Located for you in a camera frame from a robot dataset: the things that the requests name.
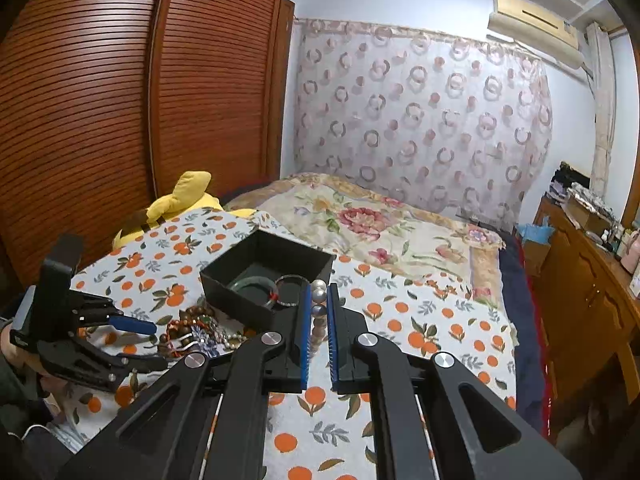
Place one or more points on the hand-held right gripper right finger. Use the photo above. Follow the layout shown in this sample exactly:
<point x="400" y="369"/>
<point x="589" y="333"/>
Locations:
<point x="334" y="355"/>

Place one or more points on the light blue plastic bag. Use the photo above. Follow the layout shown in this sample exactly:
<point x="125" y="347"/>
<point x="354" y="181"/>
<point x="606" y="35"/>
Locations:
<point x="535" y="232"/>

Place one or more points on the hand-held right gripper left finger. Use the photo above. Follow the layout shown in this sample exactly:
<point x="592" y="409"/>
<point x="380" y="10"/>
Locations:
<point x="306" y="340"/>

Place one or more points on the small cardboard box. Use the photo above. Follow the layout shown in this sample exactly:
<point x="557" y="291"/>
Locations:
<point x="534" y="257"/>

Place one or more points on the green jade bangle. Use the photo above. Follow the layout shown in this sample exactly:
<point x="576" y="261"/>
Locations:
<point x="250" y="283"/>

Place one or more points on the stack of dark clothes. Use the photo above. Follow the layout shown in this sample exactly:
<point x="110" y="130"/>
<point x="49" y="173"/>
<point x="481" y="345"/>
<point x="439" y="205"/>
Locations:
<point x="570" y="180"/>

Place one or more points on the orange print white cloth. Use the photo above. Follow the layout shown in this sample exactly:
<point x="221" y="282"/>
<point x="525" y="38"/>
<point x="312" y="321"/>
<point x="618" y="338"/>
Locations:
<point x="450" y="320"/>

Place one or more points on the beige wall air conditioner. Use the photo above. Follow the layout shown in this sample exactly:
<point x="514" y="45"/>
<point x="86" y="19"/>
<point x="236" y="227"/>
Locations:
<point x="535" y="25"/>

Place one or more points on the dark blue bed sheet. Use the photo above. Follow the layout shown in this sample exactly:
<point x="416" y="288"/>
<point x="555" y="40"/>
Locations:
<point x="522" y="335"/>

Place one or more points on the floral blanket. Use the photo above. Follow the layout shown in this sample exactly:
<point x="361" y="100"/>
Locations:
<point x="375" y="230"/>

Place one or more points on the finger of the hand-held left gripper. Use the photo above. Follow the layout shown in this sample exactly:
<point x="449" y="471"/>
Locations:
<point x="132" y="324"/>
<point x="135" y="363"/>

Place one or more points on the circle pattern sheer curtain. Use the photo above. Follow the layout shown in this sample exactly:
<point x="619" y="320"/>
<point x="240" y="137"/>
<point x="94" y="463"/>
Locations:
<point x="400" y="110"/>

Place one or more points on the pink bottle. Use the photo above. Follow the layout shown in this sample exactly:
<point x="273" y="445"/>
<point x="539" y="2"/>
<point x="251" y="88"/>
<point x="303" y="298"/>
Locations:
<point x="631" y="252"/>

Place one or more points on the cardboard box with papers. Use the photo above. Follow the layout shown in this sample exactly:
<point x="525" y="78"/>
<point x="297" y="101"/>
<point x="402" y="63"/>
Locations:
<point x="585" y="210"/>

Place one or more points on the beige side curtain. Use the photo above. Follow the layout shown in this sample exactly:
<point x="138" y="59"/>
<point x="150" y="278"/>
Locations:
<point x="602" y="110"/>

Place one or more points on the person's left forearm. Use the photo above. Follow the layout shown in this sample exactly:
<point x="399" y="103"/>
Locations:
<point x="15" y="400"/>

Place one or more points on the group of small bottles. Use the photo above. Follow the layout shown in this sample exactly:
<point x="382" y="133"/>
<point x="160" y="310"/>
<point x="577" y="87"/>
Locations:
<point x="614" y="241"/>

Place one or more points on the wooden louvered wardrobe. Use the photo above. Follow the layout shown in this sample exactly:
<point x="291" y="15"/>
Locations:
<point x="75" y="110"/>

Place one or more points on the black jewelry box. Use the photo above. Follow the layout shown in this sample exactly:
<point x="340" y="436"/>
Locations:
<point x="235" y="295"/>

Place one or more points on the wooden louvered wardrobe door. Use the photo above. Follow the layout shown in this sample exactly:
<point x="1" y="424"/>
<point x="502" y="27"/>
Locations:
<point x="215" y="75"/>

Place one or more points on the yellow plush toy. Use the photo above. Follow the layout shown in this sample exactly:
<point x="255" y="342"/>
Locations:
<point x="175" y="200"/>

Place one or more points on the thin silver bangle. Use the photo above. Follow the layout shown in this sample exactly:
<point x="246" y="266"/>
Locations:
<point x="290" y="276"/>

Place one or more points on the wooden cabinet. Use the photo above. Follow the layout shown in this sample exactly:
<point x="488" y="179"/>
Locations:
<point x="575" y="300"/>

